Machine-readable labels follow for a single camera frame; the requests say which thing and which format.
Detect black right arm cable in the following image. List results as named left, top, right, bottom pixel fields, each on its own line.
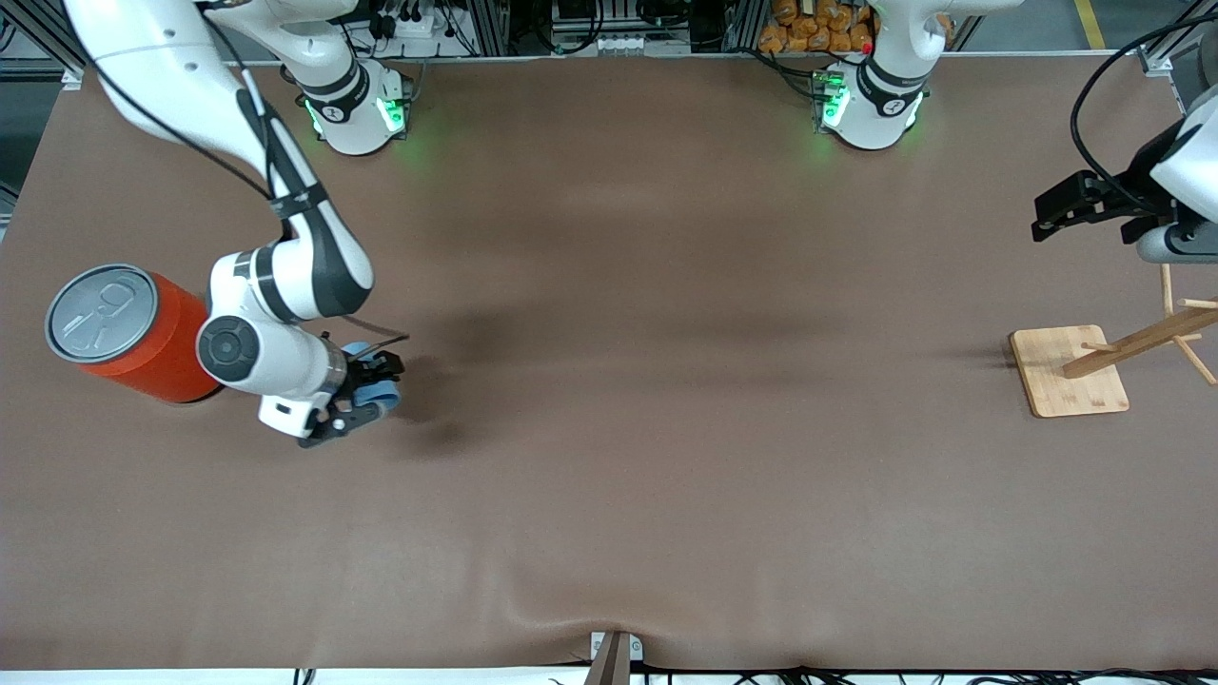
left=90, top=0, right=412, bottom=348

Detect brown table mat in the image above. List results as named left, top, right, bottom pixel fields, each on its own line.
left=0, top=52, right=1218, bottom=672

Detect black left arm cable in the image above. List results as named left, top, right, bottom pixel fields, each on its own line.
left=1068, top=14, right=1218, bottom=215

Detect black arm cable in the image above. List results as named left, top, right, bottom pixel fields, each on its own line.
left=90, top=0, right=412, bottom=348
left=1068, top=14, right=1218, bottom=215

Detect aluminium frame rail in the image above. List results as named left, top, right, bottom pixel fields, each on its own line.
left=1137, top=0, right=1218, bottom=79
left=0, top=0, right=87, bottom=91

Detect orange snack packets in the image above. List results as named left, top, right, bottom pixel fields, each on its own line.
left=757, top=0, right=954, bottom=56

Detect metal table edge bracket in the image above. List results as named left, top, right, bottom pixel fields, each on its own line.
left=589, top=630, right=644, bottom=663

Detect orange can with silver lid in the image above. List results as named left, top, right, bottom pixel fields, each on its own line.
left=45, top=264, right=226, bottom=404

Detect white power strip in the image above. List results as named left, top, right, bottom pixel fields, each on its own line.
left=376, top=8, right=450, bottom=41

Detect light blue cup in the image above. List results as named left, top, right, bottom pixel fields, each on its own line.
left=343, top=341, right=403, bottom=417

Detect brown wooden strip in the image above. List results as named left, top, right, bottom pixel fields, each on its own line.
left=582, top=632, right=632, bottom=685

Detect wooden cup rack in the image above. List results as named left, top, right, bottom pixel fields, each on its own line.
left=1009, top=264, right=1218, bottom=420

